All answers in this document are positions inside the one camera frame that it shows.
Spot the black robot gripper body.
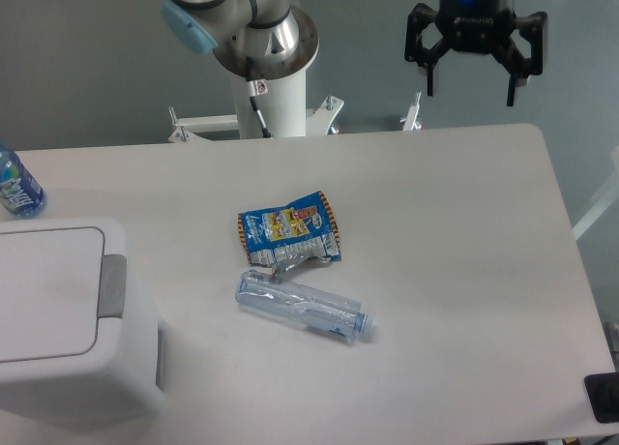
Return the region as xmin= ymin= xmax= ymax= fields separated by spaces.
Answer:
xmin=437 ymin=0 xmax=515 ymax=55

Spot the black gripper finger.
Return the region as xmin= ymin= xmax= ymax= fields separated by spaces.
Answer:
xmin=488 ymin=11 xmax=549 ymax=108
xmin=404 ymin=3 xmax=456 ymax=97

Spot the white trash can lid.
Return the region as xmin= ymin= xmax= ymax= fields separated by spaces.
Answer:
xmin=1 ymin=227 xmax=104 ymax=363

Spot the white trash can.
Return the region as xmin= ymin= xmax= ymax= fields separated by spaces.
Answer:
xmin=1 ymin=218 xmax=165 ymax=424

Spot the silver robot arm blue cap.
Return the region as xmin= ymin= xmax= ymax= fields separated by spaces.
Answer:
xmin=162 ymin=0 xmax=547 ymax=105

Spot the blue crumpled snack wrapper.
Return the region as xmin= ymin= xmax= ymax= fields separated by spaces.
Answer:
xmin=237 ymin=191 xmax=341 ymax=274

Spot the crushed clear plastic bottle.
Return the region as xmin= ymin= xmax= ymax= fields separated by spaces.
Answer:
xmin=235 ymin=270 xmax=374 ymax=342

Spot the black device at table edge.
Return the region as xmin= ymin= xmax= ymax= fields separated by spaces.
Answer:
xmin=584 ymin=372 xmax=618 ymax=424

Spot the grey lid push button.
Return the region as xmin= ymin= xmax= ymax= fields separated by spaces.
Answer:
xmin=98 ymin=254 xmax=127 ymax=318

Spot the blue labelled water bottle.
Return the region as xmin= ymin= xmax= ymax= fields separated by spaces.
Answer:
xmin=1 ymin=144 xmax=46 ymax=218

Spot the white frame at right edge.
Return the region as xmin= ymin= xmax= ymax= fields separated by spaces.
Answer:
xmin=573 ymin=147 xmax=618 ymax=241

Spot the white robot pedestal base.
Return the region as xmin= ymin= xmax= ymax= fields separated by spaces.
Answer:
xmin=166 ymin=67 xmax=425 ymax=144

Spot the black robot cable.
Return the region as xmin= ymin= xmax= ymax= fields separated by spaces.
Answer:
xmin=238 ymin=0 xmax=273 ymax=139

